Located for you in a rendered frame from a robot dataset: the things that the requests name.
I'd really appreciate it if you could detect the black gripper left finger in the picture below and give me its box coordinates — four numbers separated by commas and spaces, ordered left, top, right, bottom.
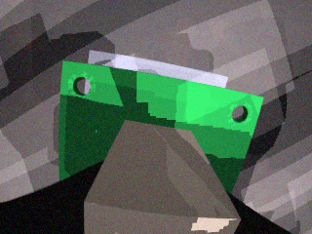
0, 159, 105, 234

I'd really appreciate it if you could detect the green circuit board with square handle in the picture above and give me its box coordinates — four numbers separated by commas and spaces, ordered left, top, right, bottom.
58, 61, 264, 234

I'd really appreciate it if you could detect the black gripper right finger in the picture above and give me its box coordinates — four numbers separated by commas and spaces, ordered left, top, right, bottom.
226, 191, 292, 234

